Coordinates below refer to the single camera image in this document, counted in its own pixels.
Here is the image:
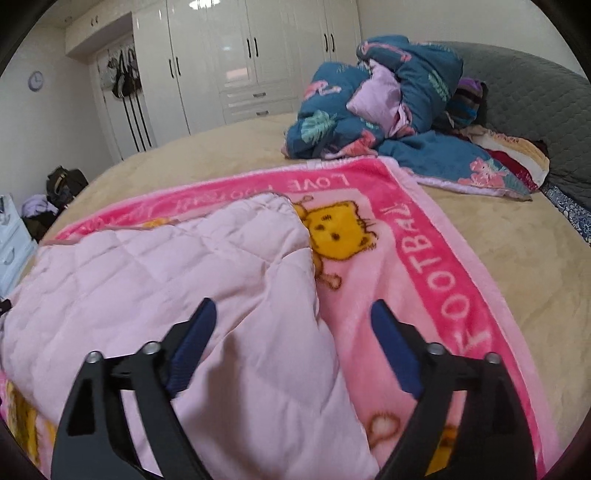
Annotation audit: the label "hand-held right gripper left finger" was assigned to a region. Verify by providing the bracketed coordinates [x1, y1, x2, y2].
[51, 298, 218, 480]

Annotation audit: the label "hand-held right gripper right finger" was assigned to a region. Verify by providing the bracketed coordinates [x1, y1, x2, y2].
[370, 299, 539, 480]

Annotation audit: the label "pink quilted jacket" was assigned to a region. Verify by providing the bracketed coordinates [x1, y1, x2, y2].
[0, 193, 382, 480]

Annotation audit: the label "pink printed blanket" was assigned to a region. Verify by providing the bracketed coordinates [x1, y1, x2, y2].
[0, 156, 561, 480]

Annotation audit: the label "bed with beige cover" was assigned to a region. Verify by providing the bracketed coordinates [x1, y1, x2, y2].
[39, 113, 591, 462]

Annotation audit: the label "white drawer chest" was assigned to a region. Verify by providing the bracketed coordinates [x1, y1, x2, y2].
[0, 194, 38, 296]

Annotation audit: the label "dark brown bag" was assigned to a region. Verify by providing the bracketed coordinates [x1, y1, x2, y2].
[46, 166, 88, 208]

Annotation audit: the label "purple cloth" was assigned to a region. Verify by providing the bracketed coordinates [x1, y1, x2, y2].
[21, 194, 58, 217]

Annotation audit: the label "blue patterned sheet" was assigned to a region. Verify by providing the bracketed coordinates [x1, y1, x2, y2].
[540, 182, 591, 241]

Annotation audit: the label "red and yellow blanket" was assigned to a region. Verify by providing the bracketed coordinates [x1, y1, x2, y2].
[457, 127, 550, 192]

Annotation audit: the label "blue flamingo print quilt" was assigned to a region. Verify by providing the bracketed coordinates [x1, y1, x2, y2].
[281, 36, 532, 201]

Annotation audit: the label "striped cloth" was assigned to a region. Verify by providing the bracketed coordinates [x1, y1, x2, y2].
[445, 78, 485, 127]

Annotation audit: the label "hanging dark bags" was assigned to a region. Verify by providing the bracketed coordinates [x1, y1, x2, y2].
[106, 48, 153, 151]

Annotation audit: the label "grey padded headboard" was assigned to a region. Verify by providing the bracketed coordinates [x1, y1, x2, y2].
[434, 41, 591, 208]

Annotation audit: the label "white wardrobe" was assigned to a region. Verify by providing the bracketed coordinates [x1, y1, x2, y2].
[65, 0, 363, 160]

